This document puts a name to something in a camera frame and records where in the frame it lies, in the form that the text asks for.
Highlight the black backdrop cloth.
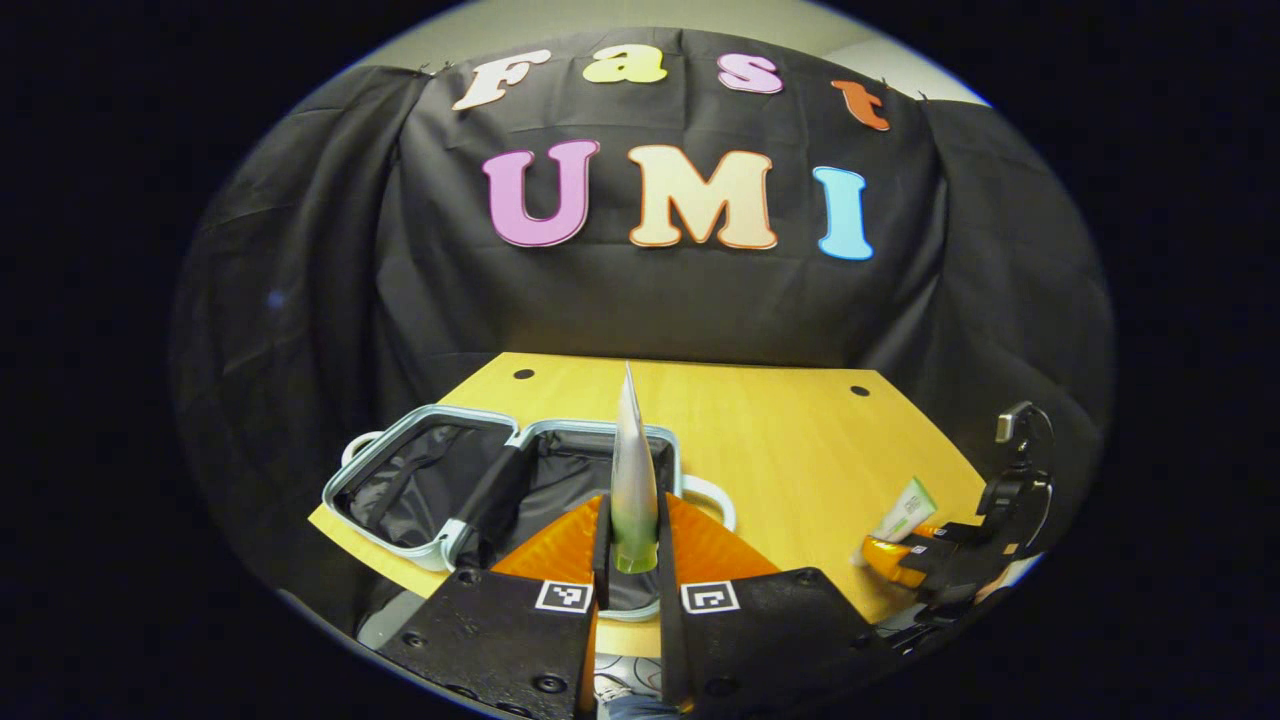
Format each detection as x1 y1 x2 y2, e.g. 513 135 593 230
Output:
170 28 1116 641

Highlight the white green-label skin care tube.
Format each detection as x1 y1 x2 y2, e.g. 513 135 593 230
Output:
868 477 939 567

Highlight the light blue suitcase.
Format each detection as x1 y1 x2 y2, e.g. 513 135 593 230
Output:
322 405 738 623

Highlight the person's leg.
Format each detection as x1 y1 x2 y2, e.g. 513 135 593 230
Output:
593 655 683 720

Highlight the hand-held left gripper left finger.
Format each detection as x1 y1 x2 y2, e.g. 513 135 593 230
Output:
378 493 613 720

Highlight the silver green skin care tube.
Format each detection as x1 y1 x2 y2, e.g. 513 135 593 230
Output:
610 362 661 576

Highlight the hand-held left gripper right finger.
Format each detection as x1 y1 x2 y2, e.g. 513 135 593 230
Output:
655 490 886 716

